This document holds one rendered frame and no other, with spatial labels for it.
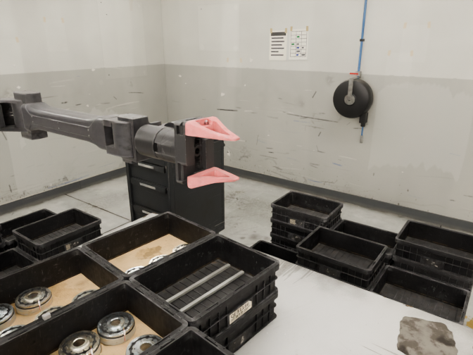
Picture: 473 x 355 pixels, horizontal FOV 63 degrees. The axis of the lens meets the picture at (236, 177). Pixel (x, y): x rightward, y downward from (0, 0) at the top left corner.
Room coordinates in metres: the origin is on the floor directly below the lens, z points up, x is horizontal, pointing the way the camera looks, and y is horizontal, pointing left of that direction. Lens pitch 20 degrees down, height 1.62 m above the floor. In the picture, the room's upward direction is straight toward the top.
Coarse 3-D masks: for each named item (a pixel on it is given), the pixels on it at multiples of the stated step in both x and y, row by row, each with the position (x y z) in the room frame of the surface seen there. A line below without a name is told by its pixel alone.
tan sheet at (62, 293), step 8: (64, 280) 1.14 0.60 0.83; (72, 280) 1.14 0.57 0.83; (80, 280) 1.14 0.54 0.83; (88, 280) 1.14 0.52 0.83; (56, 288) 1.09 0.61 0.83; (64, 288) 1.09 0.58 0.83; (72, 288) 1.09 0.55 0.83; (80, 288) 1.09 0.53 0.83; (88, 288) 1.09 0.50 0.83; (96, 288) 1.09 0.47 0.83; (56, 296) 1.05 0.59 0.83; (64, 296) 1.05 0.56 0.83; (72, 296) 1.05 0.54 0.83; (56, 304) 1.01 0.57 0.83; (64, 304) 1.01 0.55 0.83; (16, 312) 0.97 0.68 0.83; (16, 320) 0.93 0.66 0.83; (24, 320) 0.93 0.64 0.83; (32, 320) 0.93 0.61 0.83
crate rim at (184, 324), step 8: (128, 280) 0.99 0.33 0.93; (112, 288) 0.96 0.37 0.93; (136, 288) 0.96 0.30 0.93; (96, 296) 0.92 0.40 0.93; (144, 296) 0.92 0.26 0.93; (80, 304) 0.88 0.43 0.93; (160, 304) 0.88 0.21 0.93; (64, 312) 0.85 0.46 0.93; (168, 312) 0.85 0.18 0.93; (48, 320) 0.82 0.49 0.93; (176, 320) 0.82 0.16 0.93; (184, 320) 0.82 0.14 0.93; (32, 328) 0.79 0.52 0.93; (184, 328) 0.79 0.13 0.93; (16, 336) 0.76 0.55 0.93; (168, 336) 0.76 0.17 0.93; (0, 344) 0.73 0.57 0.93; (160, 344) 0.73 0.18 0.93; (144, 352) 0.71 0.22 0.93
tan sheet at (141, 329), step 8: (128, 312) 0.97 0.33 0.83; (136, 320) 0.93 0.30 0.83; (96, 328) 0.90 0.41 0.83; (136, 328) 0.90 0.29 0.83; (144, 328) 0.90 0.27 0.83; (136, 336) 0.87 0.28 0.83; (104, 344) 0.84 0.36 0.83; (120, 344) 0.84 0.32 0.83; (56, 352) 0.81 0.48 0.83; (104, 352) 0.81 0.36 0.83; (112, 352) 0.81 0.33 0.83; (120, 352) 0.81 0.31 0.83
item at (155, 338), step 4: (140, 336) 0.84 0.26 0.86; (144, 336) 0.84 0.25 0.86; (148, 336) 0.84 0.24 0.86; (152, 336) 0.84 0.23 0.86; (156, 336) 0.84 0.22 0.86; (132, 340) 0.82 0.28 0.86; (136, 340) 0.82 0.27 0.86; (140, 340) 0.82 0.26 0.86; (152, 340) 0.82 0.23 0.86; (156, 340) 0.82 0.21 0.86; (128, 344) 0.81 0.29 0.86; (132, 344) 0.81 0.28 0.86; (136, 344) 0.81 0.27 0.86; (128, 348) 0.79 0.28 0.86; (132, 348) 0.79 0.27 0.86; (136, 348) 0.79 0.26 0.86; (128, 352) 0.78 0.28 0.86; (132, 352) 0.78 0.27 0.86; (136, 352) 0.78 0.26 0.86
